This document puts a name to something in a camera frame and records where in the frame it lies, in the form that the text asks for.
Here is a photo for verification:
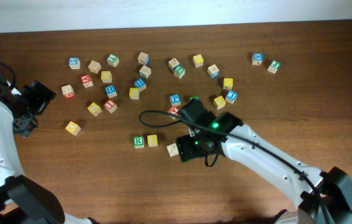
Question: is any yellow S block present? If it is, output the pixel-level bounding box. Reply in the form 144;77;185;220
147;134;158;147

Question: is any green R block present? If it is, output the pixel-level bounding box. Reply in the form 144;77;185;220
133;136;145;149

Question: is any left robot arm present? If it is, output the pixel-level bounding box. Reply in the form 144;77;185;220
0;62;95;224

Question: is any yellow block near arm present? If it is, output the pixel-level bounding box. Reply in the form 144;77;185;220
65;121;81;136

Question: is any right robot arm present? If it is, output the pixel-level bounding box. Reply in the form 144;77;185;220
177;99;352;223

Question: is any wooden block red side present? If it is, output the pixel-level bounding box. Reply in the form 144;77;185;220
62;85;75;98

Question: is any green V block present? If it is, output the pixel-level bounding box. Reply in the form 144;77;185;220
189;96;200;100

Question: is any red V block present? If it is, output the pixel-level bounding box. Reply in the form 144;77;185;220
167;105;179;119

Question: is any blue P block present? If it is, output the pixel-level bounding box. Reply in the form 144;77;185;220
170;94;181;106

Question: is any blue S block far left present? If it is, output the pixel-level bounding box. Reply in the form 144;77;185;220
68;57;80;70

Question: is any blue I block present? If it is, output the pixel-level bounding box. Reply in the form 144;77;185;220
225;90;238;104

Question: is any red block upper left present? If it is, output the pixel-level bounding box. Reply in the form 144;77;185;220
80;74;93;88

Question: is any plain wooden block upper left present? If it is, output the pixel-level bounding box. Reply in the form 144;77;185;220
88;60;101;74

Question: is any plain wooden block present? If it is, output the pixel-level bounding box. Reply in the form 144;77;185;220
88;60;101;74
168;58;180;70

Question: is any wooden block blue D front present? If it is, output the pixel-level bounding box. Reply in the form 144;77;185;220
207;64;220;78

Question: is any green Z block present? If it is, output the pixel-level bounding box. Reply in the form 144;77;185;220
174;65;185;79

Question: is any red I block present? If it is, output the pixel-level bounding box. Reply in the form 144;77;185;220
104;100;118;113

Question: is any blue H block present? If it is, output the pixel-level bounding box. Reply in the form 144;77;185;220
104;85;118;98

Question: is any plain wooden block centre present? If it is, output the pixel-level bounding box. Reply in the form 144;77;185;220
168;58;180;70

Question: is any green L block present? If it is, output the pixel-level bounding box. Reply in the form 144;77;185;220
106;54;119;67

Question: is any blue block centre left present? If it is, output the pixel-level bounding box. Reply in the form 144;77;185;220
134;78;146;92

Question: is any wooden block green side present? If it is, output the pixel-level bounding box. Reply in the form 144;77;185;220
139;65;152;79

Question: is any blue X block far right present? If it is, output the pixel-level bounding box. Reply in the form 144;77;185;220
252;52;264;65

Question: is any green J block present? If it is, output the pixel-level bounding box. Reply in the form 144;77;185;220
267;60;282;74

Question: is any wooden block blue D side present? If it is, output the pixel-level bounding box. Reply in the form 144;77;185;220
137;52;150;65

